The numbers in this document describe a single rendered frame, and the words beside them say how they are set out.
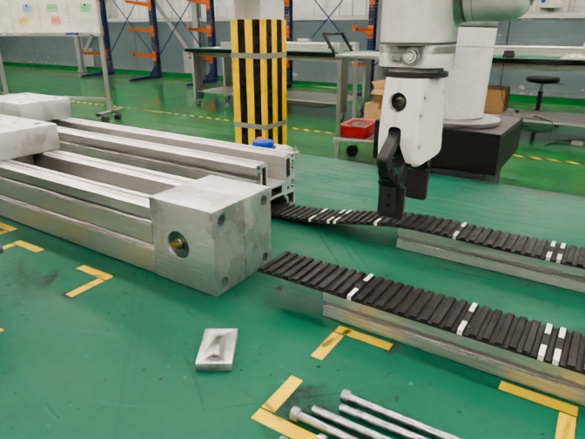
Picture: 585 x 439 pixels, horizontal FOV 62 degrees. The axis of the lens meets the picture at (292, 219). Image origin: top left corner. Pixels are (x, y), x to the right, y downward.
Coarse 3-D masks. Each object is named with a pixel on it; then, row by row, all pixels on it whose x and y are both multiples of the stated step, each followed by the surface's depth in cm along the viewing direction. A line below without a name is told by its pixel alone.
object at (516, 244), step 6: (516, 234) 58; (510, 240) 56; (516, 240) 57; (522, 240) 56; (528, 240) 57; (510, 246) 55; (516, 246) 55; (522, 246) 55; (510, 252) 54; (516, 252) 54; (522, 252) 54
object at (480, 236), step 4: (476, 228) 60; (480, 228) 59; (484, 228) 60; (488, 228) 59; (492, 228) 59; (476, 232) 58; (480, 232) 58; (484, 232) 59; (488, 232) 58; (492, 232) 59; (472, 236) 57; (476, 236) 57; (480, 236) 58; (484, 236) 57; (488, 236) 58; (468, 240) 56; (472, 240) 56; (476, 240) 57; (480, 240) 56; (484, 240) 56; (476, 244) 56; (480, 244) 56; (484, 244) 56
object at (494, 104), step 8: (384, 80) 574; (376, 88) 560; (384, 88) 569; (488, 88) 504; (496, 88) 503; (504, 88) 501; (376, 96) 559; (488, 96) 494; (496, 96) 490; (504, 96) 487; (368, 104) 555; (376, 104) 551; (488, 104) 496; (496, 104) 493; (368, 112) 558; (376, 112) 553; (488, 112) 499; (496, 112) 495
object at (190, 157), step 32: (64, 128) 92; (96, 128) 96; (128, 128) 92; (128, 160) 82; (160, 160) 79; (192, 160) 74; (224, 160) 70; (256, 160) 70; (288, 160) 74; (288, 192) 76
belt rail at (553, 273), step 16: (400, 240) 62; (416, 240) 61; (432, 240) 60; (448, 240) 58; (448, 256) 59; (464, 256) 58; (480, 256) 57; (496, 256) 56; (512, 256) 55; (512, 272) 55; (528, 272) 54; (544, 272) 54; (560, 272) 53; (576, 272) 52; (576, 288) 52
